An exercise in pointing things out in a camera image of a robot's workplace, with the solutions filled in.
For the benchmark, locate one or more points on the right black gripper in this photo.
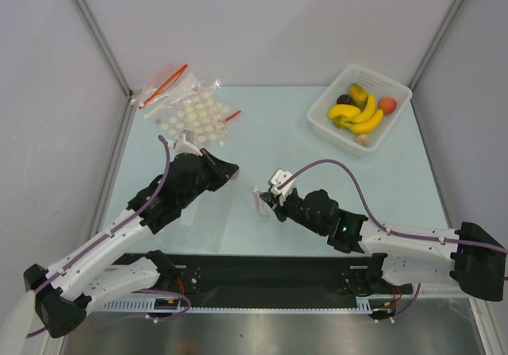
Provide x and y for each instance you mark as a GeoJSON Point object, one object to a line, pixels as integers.
{"type": "Point", "coordinates": [279, 206]}

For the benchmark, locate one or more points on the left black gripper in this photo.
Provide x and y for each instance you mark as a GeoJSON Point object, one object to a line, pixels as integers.
{"type": "Point", "coordinates": [221, 171]}

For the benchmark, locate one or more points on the yellow banana bunch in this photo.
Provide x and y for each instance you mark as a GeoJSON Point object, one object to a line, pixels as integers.
{"type": "Point", "coordinates": [356, 120]}

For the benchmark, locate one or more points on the white perforated plastic basket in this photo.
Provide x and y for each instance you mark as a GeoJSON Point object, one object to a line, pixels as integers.
{"type": "Point", "coordinates": [374, 84]}

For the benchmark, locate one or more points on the pink dotted zip bag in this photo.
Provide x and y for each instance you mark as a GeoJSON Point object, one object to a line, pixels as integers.
{"type": "Point", "coordinates": [260, 207]}

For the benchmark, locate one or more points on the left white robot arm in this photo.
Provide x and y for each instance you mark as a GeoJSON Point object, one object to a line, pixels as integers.
{"type": "Point", "coordinates": [69, 290]}

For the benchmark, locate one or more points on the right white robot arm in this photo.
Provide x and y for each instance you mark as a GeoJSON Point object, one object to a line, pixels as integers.
{"type": "Point", "coordinates": [468, 258]}

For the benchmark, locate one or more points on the blue zipper clear bag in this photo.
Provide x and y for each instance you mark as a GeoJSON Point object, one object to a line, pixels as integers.
{"type": "Point", "coordinates": [202, 224]}

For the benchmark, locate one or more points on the cream dotted zip bag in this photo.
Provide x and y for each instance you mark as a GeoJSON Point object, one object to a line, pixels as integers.
{"type": "Point", "coordinates": [199, 109]}

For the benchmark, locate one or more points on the red zipper clear bag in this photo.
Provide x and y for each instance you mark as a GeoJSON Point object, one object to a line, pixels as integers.
{"type": "Point", "coordinates": [168, 87]}

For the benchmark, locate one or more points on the beige garlic bulb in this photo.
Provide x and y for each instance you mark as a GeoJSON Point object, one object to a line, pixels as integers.
{"type": "Point", "coordinates": [363, 140]}

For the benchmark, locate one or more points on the dark purple fruit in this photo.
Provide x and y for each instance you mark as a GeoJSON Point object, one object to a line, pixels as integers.
{"type": "Point", "coordinates": [344, 99]}

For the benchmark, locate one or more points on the green orange mango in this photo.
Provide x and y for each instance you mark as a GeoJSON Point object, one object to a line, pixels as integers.
{"type": "Point", "coordinates": [358, 95]}

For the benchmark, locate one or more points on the red orange peach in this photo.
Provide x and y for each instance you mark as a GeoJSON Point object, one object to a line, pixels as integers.
{"type": "Point", "coordinates": [387, 104]}

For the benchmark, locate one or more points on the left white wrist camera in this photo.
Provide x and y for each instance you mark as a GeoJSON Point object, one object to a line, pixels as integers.
{"type": "Point", "coordinates": [184, 144]}

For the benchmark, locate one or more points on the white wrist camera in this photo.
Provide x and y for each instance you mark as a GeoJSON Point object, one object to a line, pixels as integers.
{"type": "Point", "coordinates": [281, 184]}
{"type": "Point", "coordinates": [184, 144]}

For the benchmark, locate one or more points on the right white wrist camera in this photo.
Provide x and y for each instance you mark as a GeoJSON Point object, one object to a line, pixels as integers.
{"type": "Point", "coordinates": [281, 184]}

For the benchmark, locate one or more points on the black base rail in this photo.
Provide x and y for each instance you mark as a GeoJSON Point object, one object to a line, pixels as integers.
{"type": "Point", "coordinates": [252, 282]}

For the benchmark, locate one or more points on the white slotted cable duct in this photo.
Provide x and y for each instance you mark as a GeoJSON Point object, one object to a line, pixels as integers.
{"type": "Point", "coordinates": [158, 304]}

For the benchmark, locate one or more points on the left aluminium frame post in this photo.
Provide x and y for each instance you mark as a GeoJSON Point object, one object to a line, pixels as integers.
{"type": "Point", "coordinates": [93, 28]}

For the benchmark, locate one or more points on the aluminium frame post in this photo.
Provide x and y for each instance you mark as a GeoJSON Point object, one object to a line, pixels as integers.
{"type": "Point", "coordinates": [93, 28]}
{"type": "Point", "coordinates": [450, 16]}

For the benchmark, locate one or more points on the right aluminium frame post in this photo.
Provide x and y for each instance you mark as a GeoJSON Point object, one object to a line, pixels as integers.
{"type": "Point", "coordinates": [450, 16]}

